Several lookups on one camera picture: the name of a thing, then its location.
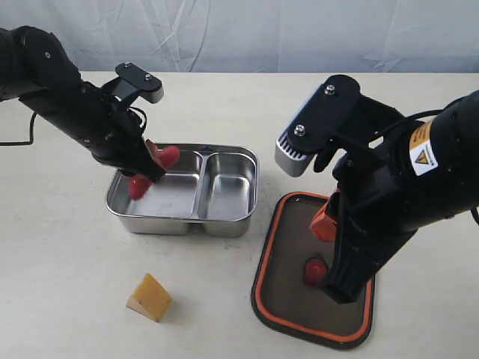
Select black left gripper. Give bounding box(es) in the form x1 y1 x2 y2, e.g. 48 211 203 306
88 88 163 177

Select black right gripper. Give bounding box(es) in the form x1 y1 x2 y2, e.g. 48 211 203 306
309 141 423 304

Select red sausage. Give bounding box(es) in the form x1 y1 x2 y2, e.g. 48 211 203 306
127 146 180 200

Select smoked lid with orange seal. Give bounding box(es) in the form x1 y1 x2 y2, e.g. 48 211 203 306
251 191 376 350

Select steel two-compartment lunch box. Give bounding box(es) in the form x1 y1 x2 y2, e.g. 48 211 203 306
106 143 260 238

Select yellow cheese wedge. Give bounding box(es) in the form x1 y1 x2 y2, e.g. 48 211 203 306
126 273 173 322

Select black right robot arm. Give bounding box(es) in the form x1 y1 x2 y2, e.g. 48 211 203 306
303 93 478 304

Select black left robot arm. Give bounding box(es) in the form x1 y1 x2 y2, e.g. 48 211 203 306
1 25 165 182

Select grey backdrop cloth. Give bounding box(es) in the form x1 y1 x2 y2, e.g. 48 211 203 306
1 0 478 73

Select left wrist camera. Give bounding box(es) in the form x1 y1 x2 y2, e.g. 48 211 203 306
101 61 164 106

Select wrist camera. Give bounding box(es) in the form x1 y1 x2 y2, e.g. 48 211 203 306
101 61 164 106
274 74 361 177

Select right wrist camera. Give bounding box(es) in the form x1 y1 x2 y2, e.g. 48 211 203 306
274 74 361 177

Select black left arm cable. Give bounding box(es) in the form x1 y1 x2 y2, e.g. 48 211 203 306
0 110 38 147

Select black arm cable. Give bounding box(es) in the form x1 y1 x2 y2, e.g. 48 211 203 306
329 108 479 225
0 110 38 147

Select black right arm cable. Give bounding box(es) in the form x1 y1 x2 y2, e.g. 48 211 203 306
329 108 479 225

